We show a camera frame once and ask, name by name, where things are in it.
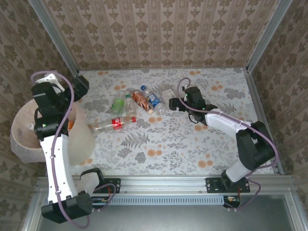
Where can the clear bottle white barcode label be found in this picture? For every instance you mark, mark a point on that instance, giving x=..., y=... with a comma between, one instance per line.
x=167, y=93

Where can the blue Pepsi label bottle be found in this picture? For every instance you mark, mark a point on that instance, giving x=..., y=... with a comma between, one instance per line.
x=154, y=99

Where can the copper brown label bottle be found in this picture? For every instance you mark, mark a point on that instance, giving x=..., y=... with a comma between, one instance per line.
x=142, y=99

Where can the green label plastic bottle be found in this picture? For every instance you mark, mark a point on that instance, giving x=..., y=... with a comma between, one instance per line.
x=118, y=104

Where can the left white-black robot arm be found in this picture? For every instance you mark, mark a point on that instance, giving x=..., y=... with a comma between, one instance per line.
x=56, y=166

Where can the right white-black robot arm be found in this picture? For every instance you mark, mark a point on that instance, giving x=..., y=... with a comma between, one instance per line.
x=221, y=120

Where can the pink round waste bin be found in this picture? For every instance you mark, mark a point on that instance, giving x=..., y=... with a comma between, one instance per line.
x=21, y=137

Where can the white round bin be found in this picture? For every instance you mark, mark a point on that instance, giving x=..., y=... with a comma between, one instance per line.
x=19, y=154

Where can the red label cola bottle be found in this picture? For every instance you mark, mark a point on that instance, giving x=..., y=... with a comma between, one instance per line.
x=117, y=122

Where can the floral table cover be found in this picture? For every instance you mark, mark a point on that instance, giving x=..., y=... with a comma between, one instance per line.
x=180, y=154

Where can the grey metal shelf sheet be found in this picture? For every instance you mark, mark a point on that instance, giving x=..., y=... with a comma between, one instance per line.
x=168, y=219

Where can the aluminium frame post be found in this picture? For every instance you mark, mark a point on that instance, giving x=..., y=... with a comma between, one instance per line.
x=54, y=36
x=267, y=36

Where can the aluminium table side rail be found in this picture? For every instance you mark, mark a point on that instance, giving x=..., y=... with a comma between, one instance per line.
x=255, y=96

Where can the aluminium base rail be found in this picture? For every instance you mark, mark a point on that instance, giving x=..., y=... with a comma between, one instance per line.
x=163, y=184

